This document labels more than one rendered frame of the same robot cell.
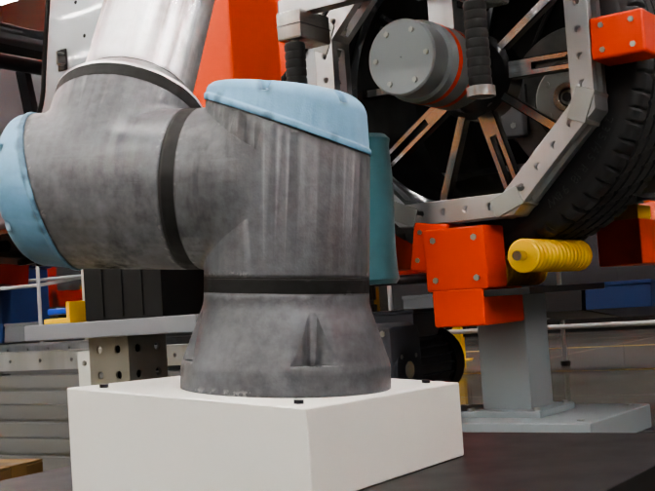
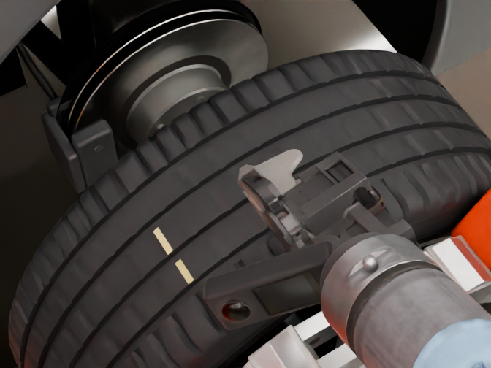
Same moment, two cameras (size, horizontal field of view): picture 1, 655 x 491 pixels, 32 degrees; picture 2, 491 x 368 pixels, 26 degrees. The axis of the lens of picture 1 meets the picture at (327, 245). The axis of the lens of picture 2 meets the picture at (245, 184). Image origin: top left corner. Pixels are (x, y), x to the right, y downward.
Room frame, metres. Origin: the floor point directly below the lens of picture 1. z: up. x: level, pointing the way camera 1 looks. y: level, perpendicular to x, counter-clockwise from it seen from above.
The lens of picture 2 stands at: (1.92, 0.22, 2.10)
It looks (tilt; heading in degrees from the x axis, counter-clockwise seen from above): 59 degrees down; 294
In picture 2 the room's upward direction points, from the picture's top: straight up
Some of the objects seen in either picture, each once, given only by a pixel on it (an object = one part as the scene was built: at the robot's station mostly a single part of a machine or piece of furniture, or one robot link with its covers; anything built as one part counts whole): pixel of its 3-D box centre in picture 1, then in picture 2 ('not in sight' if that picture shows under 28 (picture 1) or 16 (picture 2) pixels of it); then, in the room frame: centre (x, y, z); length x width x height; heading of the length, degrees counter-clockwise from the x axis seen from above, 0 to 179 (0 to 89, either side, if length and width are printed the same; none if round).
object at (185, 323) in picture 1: (138, 325); not in sight; (2.08, 0.36, 0.44); 0.43 x 0.17 x 0.03; 56
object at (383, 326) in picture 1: (407, 395); not in sight; (2.33, -0.14, 0.26); 0.42 x 0.18 x 0.35; 146
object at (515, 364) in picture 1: (515, 361); not in sight; (2.12, -0.34, 0.32); 0.40 x 0.30 x 0.28; 56
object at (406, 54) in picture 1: (431, 65); not in sight; (1.92, -0.20, 0.85); 0.21 x 0.14 x 0.14; 146
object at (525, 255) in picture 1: (552, 255); not in sight; (2.00, -0.40, 0.51); 0.29 x 0.06 x 0.06; 146
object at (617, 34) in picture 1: (624, 37); not in sight; (1.81, -0.50, 0.85); 0.09 x 0.08 x 0.07; 56
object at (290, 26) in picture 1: (303, 28); not in sight; (1.91, 0.02, 0.93); 0.09 x 0.05 x 0.05; 146
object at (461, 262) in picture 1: (476, 276); not in sight; (2.01, -0.26, 0.48); 0.16 x 0.12 x 0.17; 146
